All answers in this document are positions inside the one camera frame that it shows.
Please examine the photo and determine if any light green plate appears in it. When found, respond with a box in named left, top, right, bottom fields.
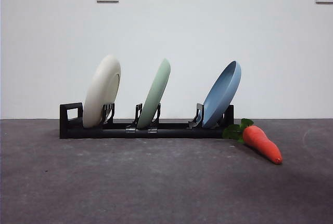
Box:
left=136, top=58, right=172, bottom=129

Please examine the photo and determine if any orange carrot with green leaves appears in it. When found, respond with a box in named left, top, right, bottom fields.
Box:
left=222, top=118, right=283, bottom=165

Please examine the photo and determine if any cream white plate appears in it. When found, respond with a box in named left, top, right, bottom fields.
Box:
left=82, top=54, right=122, bottom=128

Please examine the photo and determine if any black plate rack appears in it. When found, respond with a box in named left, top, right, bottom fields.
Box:
left=59, top=101, right=234, bottom=139

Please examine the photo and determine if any blue plate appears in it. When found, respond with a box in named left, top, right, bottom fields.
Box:
left=201, top=60, right=242, bottom=128

